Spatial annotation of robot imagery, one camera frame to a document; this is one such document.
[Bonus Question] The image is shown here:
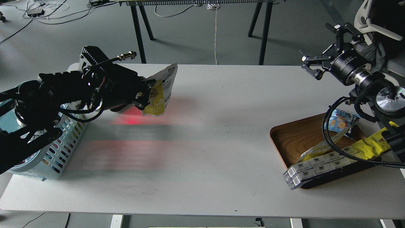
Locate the white hanging cable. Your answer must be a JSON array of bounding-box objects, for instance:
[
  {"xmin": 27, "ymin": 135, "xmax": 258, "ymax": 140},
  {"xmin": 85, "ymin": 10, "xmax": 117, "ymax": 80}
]
[{"xmin": 207, "ymin": 3, "xmax": 221, "ymax": 65}]

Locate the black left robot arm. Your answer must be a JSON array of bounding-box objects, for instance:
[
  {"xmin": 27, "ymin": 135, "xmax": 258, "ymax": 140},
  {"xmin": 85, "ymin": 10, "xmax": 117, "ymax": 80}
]
[{"xmin": 1, "ymin": 46, "xmax": 157, "ymax": 173}]

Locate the blue chips snack bag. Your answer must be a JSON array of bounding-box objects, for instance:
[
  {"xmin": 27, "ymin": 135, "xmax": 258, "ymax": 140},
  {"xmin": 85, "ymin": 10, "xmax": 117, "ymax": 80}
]
[{"xmin": 323, "ymin": 109, "xmax": 360, "ymax": 139}]

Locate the black table legs background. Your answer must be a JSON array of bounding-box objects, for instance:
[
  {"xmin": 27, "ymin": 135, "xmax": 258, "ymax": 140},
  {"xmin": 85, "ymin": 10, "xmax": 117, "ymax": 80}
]
[{"xmin": 128, "ymin": 0, "xmax": 274, "ymax": 66}]

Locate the light blue plastic basket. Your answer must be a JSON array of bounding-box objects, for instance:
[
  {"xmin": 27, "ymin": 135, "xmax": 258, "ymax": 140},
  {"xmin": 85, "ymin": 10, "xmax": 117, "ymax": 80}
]
[{"xmin": 1, "ymin": 80, "xmax": 87, "ymax": 181}]

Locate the white office chair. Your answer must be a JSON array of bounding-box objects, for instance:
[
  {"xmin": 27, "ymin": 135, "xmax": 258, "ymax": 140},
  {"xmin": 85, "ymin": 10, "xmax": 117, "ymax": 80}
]
[{"xmin": 354, "ymin": 0, "xmax": 404, "ymax": 86}]

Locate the yellow white snack pouch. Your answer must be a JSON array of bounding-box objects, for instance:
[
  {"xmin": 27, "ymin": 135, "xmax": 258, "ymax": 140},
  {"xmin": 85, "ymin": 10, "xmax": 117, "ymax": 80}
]
[{"xmin": 141, "ymin": 62, "xmax": 178, "ymax": 116}]

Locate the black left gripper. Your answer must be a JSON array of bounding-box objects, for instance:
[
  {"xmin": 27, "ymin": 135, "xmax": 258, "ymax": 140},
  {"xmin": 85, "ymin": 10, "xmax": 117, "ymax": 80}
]
[{"xmin": 79, "ymin": 46, "xmax": 157, "ymax": 110}]

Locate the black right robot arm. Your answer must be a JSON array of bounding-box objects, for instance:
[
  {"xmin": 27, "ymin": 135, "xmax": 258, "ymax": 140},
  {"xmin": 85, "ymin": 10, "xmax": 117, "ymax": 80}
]
[{"xmin": 301, "ymin": 23, "xmax": 404, "ymax": 162}]

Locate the pale yellow snack pouch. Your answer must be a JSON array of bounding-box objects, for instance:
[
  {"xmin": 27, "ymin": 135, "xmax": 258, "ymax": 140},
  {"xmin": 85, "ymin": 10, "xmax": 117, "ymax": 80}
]
[{"xmin": 297, "ymin": 127, "xmax": 350, "ymax": 163}]

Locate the white long snack box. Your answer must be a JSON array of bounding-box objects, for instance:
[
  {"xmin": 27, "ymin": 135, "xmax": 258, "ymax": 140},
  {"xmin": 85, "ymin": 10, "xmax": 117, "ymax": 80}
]
[
  {"xmin": 283, "ymin": 152, "xmax": 357, "ymax": 180},
  {"xmin": 283, "ymin": 158, "xmax": 356, "ymax": 190}
]

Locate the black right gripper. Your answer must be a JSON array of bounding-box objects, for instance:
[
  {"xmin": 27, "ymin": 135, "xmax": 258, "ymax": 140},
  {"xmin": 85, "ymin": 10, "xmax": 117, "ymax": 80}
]
[{"xmin": 299, "ymin": 22, "xmax": 371, "ymax": 86}]

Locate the brown wooden tray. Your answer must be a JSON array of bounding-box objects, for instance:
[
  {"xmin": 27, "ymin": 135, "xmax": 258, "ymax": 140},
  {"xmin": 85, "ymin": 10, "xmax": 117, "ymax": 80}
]
[{"xmin": 269, "ymin": 114, "xmax": 373, "ymax": 189}]

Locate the black barcode scanner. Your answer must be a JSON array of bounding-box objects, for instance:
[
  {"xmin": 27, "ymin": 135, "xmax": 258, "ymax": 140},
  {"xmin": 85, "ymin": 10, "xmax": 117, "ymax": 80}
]
[{"xmin": 110, "ymin": 104, "xmax": 133, "ymax": 112}]

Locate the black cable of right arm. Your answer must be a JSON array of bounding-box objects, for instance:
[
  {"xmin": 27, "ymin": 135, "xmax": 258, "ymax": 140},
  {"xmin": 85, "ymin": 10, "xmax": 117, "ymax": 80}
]
[{"xmin": 322, "ymin": 97, "xmax": 405, "ymax": 168}]

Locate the yellow snack bag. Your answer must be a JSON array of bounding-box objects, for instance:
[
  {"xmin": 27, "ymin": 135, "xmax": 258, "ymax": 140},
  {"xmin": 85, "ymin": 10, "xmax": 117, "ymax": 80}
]
[{"xmin": 351, "ymin": 127, "xmax": 391, "ymax": 160}]

